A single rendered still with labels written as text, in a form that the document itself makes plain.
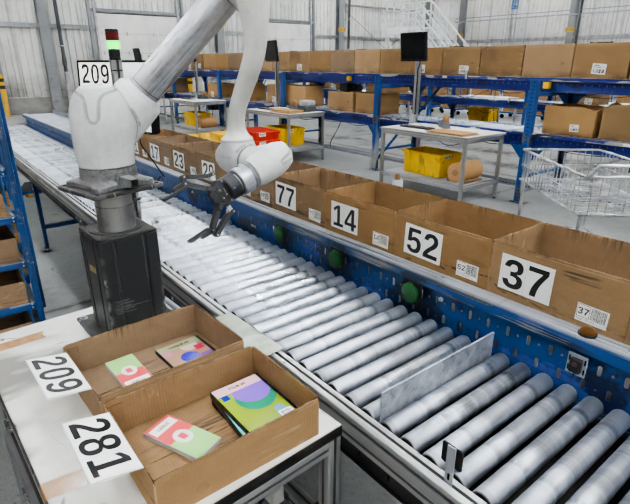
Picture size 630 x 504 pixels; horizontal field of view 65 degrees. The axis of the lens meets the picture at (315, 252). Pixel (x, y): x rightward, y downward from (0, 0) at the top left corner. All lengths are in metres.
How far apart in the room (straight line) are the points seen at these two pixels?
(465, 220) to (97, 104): 1.30
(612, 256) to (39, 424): 1.62
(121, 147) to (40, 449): 0.78
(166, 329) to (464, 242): 0.95
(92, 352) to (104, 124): 0.61
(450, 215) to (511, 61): 4.91
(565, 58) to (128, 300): 5.65
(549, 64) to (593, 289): 5.24
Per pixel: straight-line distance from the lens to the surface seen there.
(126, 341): 1.53
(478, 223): 1.94
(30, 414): 1.43
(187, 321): 1.59
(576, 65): 6.43
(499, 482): 1.17
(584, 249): 1.77
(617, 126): 5.97
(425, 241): 1.72
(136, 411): 1.26
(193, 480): 1.05
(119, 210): 1.55
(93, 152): 1.49
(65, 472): 1.24
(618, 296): 1.44
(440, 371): 1.39
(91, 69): 2.59
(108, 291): 1.57
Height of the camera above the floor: 1.54
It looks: 21 degrees down
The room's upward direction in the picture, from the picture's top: straight up
